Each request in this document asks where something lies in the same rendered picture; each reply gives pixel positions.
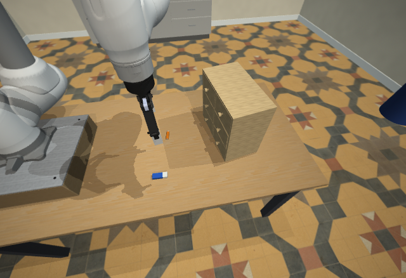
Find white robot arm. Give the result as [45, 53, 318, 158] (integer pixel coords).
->
[0, 0, 170, 173]

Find brown wooden drawer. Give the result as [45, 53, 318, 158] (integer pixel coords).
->
[215, 94, 232, 134]
[214, 111, 229, 148]
[213, 126, 226, 159]
[203, 91, 214, 122]
[203, 73, 215, 106]
[204, 108, 213, 133]

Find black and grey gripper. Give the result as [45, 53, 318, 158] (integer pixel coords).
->
[123, 74, 163, 145]

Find blue and white eraser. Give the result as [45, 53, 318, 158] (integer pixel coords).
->
[152, 172, 167, 180]

